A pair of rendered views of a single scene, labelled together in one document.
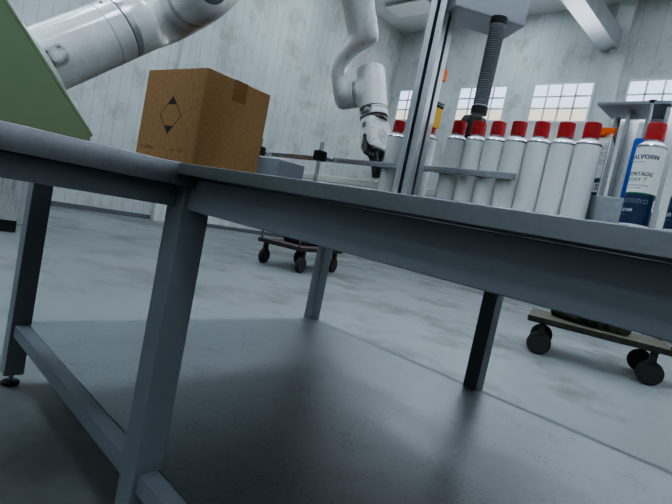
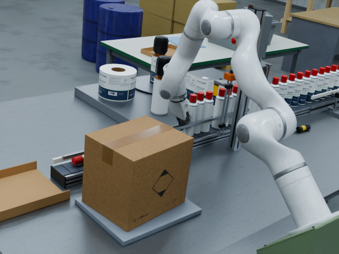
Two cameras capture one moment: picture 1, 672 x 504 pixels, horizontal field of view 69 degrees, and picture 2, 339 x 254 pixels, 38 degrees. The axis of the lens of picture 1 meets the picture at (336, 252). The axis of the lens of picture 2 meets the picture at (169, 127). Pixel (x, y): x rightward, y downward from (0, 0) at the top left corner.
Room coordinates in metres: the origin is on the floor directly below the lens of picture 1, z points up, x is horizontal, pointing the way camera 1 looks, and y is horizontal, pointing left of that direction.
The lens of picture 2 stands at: (1.39, 2.04, 1.85)
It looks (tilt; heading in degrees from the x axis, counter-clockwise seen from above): 24 degrees down; 272
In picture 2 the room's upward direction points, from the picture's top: 7 degrees clockwise
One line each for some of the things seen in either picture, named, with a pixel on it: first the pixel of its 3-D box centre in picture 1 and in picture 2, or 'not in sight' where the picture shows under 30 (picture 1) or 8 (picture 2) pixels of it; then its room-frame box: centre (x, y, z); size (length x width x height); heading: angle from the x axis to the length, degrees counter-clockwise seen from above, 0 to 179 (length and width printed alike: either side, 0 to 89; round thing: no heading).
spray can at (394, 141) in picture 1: (393, 157); (190, 115); (1.38, -0.10, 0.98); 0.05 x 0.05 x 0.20
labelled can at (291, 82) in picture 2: not in sight; (288, 91); (0.85, -0.66, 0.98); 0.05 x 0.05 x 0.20
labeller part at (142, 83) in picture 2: not in sight; (156, 84); (1.60, -0.74, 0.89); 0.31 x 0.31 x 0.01
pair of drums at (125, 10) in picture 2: not in sight; (110, 34); (2.46, -3.82, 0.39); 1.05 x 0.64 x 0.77; 136
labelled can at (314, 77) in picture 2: not in sight; (311, 85); (0.69, -0.82, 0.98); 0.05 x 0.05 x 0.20
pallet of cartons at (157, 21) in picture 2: not in sight; (194, 24); (1.48, -4.75, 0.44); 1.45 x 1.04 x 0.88; 136
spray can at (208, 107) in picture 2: (422, 159); (206, 111); (1.31, -0.18, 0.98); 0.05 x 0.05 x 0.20
